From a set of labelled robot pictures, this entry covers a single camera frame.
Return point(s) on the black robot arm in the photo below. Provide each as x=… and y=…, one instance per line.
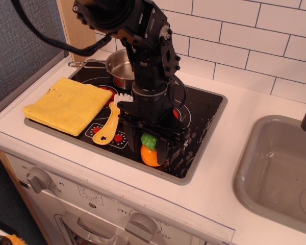
x=144, y=31

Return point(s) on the grey oven knob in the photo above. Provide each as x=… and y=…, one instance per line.
x=141, y=227
x=38, y=179

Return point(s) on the black toy stove top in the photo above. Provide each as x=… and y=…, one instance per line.
x=200, y=113

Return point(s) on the white toy oven front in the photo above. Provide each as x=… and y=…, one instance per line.
x=71, y=213

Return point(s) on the silver metal pot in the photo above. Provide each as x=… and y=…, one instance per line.
x=117, y=65

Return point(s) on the grey sink basin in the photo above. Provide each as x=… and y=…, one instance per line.
x=271, y=176

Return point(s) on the yellow dish brush white bristles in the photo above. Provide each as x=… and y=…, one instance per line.
x=106, y=134

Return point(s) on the grey right oven knob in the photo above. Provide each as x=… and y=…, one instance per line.
x=141, y=227

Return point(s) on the yellow folded cloth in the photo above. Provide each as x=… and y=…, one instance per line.
x=68, y=106

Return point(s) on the grey left oven knob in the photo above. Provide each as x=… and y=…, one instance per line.
x=38, y=179

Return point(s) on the orange fuzzy object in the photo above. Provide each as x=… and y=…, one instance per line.
x=11, y=240

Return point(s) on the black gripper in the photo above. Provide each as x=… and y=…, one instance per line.
x=152, y=113

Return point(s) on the orange toy carrot green top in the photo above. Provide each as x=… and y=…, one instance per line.
x=149, y=150

